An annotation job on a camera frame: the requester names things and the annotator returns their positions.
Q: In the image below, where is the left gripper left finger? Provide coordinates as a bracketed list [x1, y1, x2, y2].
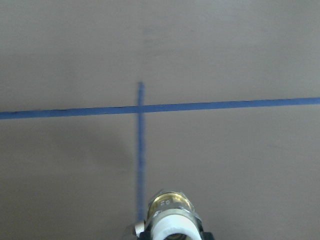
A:
[138, 227, 153, 240]

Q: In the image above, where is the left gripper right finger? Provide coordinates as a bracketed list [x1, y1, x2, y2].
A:
[199, 227, 214, 240]

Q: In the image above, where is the white brass PPR valve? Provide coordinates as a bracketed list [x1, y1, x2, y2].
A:
[126, 188, 203, 240]

